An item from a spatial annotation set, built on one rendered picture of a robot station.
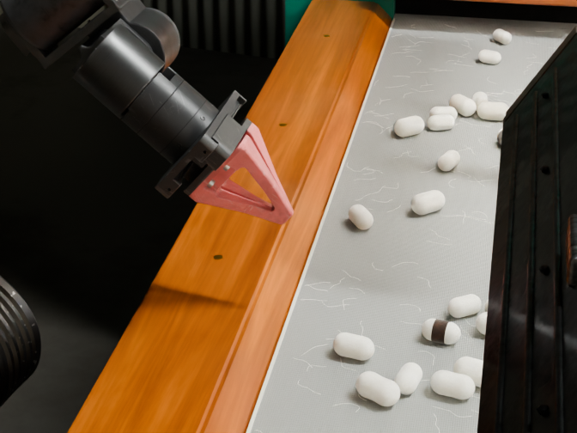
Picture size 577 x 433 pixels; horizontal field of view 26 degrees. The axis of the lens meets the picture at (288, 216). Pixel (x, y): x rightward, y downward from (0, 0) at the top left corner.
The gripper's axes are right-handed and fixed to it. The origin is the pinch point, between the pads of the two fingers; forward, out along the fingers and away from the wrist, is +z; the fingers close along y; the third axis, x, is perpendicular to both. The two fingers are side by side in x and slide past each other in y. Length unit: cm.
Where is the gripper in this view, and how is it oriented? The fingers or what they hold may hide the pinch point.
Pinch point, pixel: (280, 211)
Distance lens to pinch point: 101.2
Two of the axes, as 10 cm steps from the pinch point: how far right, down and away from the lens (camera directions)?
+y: 2.0, -4.4, 8.7
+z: 7.4, 6.5, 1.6
